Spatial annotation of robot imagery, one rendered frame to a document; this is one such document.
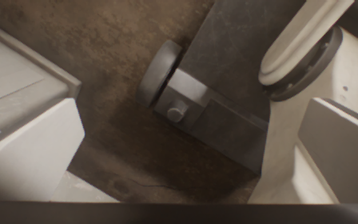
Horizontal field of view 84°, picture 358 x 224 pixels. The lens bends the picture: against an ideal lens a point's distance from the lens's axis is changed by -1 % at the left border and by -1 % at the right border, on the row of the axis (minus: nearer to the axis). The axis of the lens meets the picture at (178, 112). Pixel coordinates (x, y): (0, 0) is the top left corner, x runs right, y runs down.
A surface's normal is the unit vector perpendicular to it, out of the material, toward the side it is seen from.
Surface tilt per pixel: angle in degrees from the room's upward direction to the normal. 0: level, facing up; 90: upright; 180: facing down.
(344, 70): 52
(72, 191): 90
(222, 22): 0
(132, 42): 0
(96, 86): 0
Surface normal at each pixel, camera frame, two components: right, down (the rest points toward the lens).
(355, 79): 0.25, -0.27
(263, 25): -0.20, 0.47
